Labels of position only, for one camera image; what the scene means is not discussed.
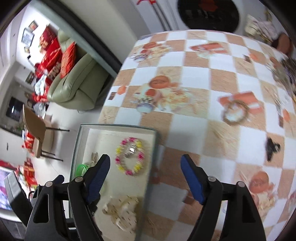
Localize green translucent bangle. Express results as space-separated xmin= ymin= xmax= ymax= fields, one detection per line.
xmin=75 ymin=164 xmax=90 ymax=178

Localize silver metal hair clip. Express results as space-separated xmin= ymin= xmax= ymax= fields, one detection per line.
xmin=90 ymin=153 xmax=98 ymax=167

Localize cream polka dot scrunchie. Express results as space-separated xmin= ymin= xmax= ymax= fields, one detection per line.
xmin=102 ymin=195 xmax=139 ymax=233

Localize small silver earring charm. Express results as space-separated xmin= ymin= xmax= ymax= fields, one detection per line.
xmin=125 ymin=145 xmax=137 ymax=158

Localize colourful beaded bracelet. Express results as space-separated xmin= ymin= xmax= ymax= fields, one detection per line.
xmin=114 ymin=136 xmax=146 ymax=176

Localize white grey tray box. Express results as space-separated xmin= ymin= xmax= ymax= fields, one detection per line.
xmin=70 ymin=124 xmax=159 ymax=240

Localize wooden chair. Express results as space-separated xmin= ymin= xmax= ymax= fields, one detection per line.
xmin=23 ymin=105 xmax=70 ymax=162

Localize small black claw clip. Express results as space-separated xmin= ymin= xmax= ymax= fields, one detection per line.
xmin=265 ymin=137 xmax=281 ymax=162

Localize checkered floral tablecloth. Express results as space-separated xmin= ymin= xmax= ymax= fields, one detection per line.
xmin=99 ymin=30 xmax=295 ymax=240

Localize green leather sofa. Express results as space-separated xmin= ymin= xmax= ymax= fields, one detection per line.
xmin=47 ymin=30 xmax=110 ymax=110

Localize red cushion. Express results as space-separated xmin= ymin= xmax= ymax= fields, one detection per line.
xmin=60 ymin=42 xmax=76 ymax=78

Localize brown black slippers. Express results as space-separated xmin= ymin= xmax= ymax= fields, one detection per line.
xmin=271 ymin=33 xmax=293 ymax=57

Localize pink cloth on hanger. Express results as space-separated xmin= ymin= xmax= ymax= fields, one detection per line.
xmin=244 ymin=10 xmax=278 ymax=44

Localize white washing machine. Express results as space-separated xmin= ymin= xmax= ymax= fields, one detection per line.
xmin=131 ymin=0 xmax=250 ymax=34

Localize brown braided bracelet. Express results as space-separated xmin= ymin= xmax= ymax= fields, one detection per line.
xmin=222 ymin=99 xmax=250 ymax=126

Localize red handled mop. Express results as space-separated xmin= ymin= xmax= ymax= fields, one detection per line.
xmin=135 ymin=1 xmax=179 ymax=33

